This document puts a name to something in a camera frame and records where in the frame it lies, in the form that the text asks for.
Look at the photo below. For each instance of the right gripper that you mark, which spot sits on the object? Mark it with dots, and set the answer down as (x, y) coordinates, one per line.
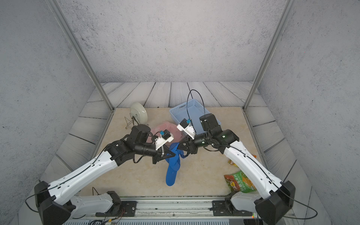
(190, 144)

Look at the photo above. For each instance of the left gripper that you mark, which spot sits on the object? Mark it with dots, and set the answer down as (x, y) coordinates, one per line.
(167, 153)

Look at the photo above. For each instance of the blue baseball cap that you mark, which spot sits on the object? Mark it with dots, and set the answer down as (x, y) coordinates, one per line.
(174, 164)

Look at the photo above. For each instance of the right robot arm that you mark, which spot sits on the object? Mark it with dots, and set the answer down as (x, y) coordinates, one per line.
(274, 197)

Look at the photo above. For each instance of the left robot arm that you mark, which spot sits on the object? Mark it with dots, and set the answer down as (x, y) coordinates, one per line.
(57, 201)

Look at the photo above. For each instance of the light blue plastic basket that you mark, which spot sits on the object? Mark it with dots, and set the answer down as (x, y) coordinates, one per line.
(193, 110)

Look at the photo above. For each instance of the red yellow snack bag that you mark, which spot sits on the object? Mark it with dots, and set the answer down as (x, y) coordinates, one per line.
(232, 162)

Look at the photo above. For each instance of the white plate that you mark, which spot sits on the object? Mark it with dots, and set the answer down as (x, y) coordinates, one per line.
(138, 108)

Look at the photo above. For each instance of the green snack bag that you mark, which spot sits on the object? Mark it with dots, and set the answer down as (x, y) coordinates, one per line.
(239, 182)

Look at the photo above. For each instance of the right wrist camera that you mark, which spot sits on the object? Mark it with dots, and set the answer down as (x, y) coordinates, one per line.
(186, 126)

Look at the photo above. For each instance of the wire plate rack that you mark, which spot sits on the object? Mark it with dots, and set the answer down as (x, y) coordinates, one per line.
(132, 120)

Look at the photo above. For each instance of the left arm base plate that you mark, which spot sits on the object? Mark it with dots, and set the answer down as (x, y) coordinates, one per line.
(128, 208)

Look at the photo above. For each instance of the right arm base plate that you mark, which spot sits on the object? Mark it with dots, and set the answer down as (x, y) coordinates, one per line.
(225, 208)

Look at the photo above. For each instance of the aluminium mounting rail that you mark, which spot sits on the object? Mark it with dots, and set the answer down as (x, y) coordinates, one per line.
(179, 208)

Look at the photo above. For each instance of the right frame post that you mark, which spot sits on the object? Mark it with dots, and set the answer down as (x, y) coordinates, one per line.
(270, 51)

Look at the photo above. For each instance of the frame post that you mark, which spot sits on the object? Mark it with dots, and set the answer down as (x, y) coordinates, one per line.
(60, 18)
(270, 51)

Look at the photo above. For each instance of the left frame post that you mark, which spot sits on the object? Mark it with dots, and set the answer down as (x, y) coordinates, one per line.
(60, 18)

